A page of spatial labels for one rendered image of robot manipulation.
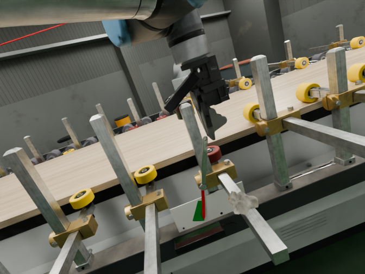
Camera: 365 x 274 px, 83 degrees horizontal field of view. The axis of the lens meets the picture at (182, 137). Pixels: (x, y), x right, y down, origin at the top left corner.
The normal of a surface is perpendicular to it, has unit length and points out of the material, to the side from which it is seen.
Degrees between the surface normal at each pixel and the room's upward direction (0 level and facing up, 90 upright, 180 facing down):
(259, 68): 90
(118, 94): 90
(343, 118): 90
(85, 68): 90
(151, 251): 0
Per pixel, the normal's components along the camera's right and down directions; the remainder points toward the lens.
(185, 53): -0.30, 0.43
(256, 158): 0.15, 0.28
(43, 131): 0.61, 0.06
